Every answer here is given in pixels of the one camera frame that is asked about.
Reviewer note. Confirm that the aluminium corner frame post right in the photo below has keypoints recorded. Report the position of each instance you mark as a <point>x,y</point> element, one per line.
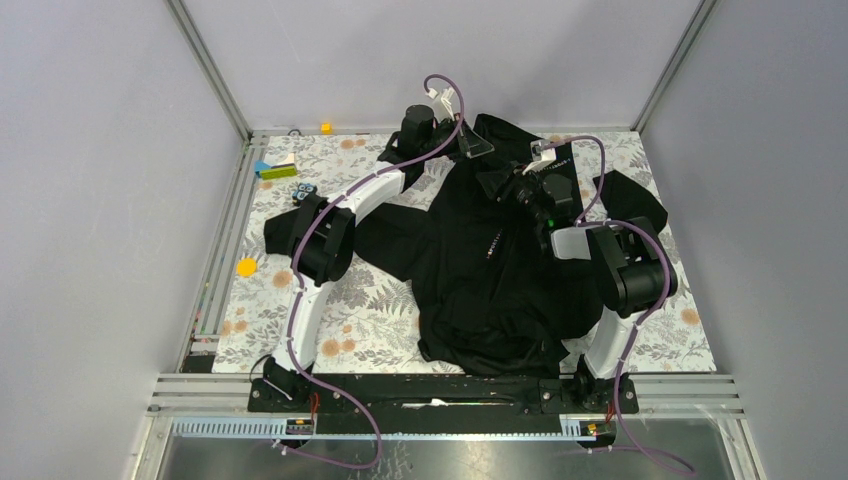
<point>702,13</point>

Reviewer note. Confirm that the small black blue toy car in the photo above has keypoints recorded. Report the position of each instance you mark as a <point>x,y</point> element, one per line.
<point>302,191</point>

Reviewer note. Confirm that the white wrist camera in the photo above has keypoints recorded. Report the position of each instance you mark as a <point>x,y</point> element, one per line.
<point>542,155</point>
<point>443,103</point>

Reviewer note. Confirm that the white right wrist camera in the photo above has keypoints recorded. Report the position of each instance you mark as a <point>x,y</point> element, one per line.
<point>542,155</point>

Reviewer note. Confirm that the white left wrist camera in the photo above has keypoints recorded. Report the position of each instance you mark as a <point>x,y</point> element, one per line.
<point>443,103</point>

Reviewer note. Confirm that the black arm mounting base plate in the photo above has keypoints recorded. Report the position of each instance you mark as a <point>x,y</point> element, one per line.
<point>429,404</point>

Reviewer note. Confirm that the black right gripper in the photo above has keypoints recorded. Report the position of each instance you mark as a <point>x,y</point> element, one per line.
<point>494,181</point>

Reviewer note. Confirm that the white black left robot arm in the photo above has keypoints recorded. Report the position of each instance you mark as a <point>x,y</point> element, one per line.
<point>320,244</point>

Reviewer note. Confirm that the aluminium corner frame post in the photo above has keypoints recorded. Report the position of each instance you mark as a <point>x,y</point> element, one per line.
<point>208,66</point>
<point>702,13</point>

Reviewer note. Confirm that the floral patterned table mat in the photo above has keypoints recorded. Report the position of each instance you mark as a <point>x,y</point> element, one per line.
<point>371,323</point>

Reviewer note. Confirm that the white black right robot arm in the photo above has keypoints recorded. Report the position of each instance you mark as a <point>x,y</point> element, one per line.
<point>629,272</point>

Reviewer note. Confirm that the aluminium front rail frame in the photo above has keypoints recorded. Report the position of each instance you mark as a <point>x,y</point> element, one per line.
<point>198,426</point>

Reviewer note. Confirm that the aluminium corner frame post left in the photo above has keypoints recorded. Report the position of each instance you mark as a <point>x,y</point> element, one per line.
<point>208,66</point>

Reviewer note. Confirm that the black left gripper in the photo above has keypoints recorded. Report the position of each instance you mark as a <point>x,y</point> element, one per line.
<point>473,145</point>

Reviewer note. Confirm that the green purple toy block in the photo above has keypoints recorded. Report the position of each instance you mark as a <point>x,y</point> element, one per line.
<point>285,167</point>

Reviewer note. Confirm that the yellow round disc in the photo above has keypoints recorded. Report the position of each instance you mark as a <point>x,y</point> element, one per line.
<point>246,267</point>

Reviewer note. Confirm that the black zip-up jacket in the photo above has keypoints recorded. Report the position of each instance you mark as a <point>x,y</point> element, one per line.
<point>488,301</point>

